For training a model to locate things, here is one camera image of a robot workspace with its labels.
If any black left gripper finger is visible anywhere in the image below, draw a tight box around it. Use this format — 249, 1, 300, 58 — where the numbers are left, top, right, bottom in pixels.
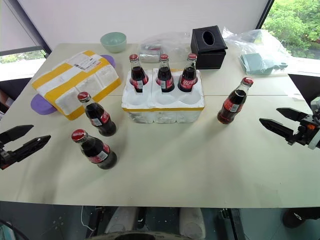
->
0, 124, 35, 145
5, 134, 52, 165

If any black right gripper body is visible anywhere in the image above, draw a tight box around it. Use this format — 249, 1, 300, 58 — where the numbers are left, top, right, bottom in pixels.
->
298, 113, 320, 148

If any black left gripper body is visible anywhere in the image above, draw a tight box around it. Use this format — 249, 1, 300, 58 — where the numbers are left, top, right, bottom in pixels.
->
0, 143, 11, 171

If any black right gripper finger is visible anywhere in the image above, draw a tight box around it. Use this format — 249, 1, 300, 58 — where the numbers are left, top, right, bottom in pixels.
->
275, 107, 309, 124
258, 118, 301, 146

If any purple foam handle strip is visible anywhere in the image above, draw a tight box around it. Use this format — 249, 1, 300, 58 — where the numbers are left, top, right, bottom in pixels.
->
30, 54, 117, 117

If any styrofoam lid with yellow tape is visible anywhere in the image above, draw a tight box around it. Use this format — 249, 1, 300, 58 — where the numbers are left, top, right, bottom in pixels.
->
31, 49, 123, 122

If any glass cola bottle red cap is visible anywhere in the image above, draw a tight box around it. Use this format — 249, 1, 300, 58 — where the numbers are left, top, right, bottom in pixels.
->
177, 52, 200, 93
70, 128, 118, 171
76, 91, 118, 138
128, 53, 150, 94
216, 76, 256, 125
155, 53, 176, 94

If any black tissue box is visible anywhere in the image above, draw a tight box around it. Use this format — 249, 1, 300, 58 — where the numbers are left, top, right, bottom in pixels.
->
190, 24, 229, 70

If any white styrofoam bottle tray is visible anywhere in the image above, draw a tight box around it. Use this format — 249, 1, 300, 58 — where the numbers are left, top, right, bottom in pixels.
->
121, 68, 206, 125

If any teal green flat item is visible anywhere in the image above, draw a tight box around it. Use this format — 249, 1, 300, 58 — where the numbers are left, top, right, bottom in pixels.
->
239, 51, 277, 76

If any large clear plastic bag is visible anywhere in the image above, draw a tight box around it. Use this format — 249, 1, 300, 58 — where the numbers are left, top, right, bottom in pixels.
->
221, 26, 294, 76

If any dark rounded shape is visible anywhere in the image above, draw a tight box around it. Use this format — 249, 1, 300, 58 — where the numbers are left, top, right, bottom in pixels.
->
282, 208, 309, 229

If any white rounded shape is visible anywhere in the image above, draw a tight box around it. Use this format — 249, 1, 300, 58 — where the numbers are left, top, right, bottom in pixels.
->
178, 207, 207, 239

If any pale green bowl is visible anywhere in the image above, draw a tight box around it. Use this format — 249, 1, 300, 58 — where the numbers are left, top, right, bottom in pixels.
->
99, 31, 128, 54

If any thin green cable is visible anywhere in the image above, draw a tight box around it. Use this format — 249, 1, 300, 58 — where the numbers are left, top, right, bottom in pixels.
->
80, 205, 98, 231

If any black table leg frame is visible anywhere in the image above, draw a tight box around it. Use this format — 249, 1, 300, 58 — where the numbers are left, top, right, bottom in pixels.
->
219, 207, 242, 240

